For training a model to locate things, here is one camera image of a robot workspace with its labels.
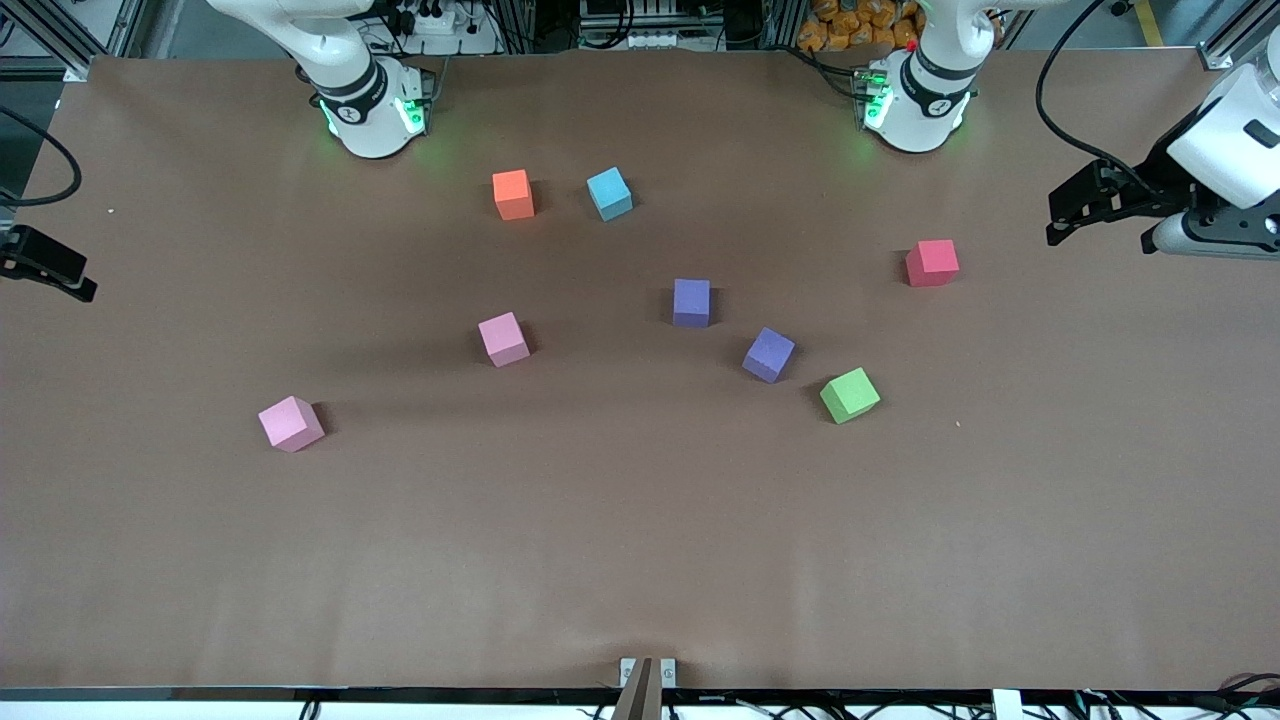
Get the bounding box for pink foam block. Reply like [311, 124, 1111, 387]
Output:
[477, 311, 532, 369]
[257, 395, 327, 454]

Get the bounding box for green foam block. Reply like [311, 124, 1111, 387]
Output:
[819, 367, 882, 426]

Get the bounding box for purple foam block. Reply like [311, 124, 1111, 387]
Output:
[672, 278, 712, 329]
[742, 326, 797, 385]

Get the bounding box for blue foam block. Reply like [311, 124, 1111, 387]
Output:
[586, 166, 635, 223]

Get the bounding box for red foam block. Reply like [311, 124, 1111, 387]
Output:
[905, 239, 961, 289]

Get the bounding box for pile of orange bags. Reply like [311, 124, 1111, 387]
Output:
[797, 0, 923, 54]

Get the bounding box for orange foam block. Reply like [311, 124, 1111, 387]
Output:
[492, 169, 536, 222]

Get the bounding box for white equipment rack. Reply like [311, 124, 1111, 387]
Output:
[578, 0, 693, 51]

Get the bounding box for large table cover sheet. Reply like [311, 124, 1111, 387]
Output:
[0, 50, 1280, 693]

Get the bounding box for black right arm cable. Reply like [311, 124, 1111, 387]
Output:
[0, 104, 83, 208]

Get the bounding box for aluminium frame profile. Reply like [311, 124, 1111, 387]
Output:
[0, 0, 151, 83]
[1195, 0, 1280, 73]

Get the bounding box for black base cable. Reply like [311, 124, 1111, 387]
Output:
[795, 45, 871, 99]

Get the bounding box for black cable bundle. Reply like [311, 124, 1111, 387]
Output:
[1075, 672, 1280, 720]

